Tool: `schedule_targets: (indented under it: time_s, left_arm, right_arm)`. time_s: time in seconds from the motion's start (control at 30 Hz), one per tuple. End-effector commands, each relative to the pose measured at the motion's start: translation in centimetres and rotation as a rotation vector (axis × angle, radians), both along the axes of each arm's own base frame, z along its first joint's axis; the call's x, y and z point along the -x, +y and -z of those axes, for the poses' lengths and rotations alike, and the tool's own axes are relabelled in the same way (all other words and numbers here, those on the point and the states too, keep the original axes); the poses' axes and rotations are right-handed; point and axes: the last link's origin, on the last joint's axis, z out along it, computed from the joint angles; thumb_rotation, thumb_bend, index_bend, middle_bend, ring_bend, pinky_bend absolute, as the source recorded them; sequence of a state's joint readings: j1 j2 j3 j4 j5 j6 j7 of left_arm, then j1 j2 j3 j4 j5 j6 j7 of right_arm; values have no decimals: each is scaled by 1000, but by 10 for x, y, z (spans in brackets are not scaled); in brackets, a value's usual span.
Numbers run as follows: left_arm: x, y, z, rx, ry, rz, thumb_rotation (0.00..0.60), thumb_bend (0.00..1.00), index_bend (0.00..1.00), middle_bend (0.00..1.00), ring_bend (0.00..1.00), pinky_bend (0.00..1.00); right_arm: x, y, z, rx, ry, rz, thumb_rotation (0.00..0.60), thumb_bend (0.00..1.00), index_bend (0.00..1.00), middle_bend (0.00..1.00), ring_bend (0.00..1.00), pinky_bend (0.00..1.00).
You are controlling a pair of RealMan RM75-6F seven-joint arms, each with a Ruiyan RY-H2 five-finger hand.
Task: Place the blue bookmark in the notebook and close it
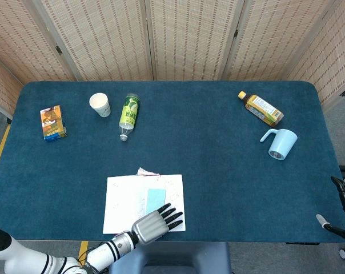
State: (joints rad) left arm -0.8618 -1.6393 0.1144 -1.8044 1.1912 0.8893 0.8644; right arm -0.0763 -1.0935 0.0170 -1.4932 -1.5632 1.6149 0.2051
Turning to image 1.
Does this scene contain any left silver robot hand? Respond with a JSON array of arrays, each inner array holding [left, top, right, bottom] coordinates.
[[131, 203, 184, 245]]

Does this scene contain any blue bookmark with tassel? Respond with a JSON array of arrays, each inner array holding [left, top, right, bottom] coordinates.
[[137, 167, 168, 217]]

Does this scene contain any white notebook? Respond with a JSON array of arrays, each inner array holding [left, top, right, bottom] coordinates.
[[102, 174, 187, 235]]

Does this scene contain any blue grey robot torso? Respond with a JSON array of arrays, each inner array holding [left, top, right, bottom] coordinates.
[[109, 241, 232, 274]]

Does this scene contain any dark blue table cloth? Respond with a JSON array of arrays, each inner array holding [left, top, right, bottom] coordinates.
[[0, 80, 345, 243]]

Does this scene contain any green label plastic bottle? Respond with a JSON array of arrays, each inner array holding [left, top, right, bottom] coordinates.
[[119, 93, 141, 142]]

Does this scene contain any white paper cup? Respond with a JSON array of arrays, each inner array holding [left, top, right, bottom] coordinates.
[[89, 92, 111, 118]]

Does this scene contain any orange and blue carton box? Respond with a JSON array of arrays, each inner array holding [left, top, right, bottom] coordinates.
[[39, 104, 68, 143]]

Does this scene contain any yellow cap tea bottle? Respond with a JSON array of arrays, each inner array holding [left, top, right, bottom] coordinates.
[[238, 91, 285, 128]]

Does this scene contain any woven rattan screen panel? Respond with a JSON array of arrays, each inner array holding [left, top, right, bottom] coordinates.
[[0, 0, 83, 83], [0, 51, 24, 120], [220, 0, 338, 82], [145, 0, 246, 82], [31, 0, 155, 82], [286, 0, 345, 114]]

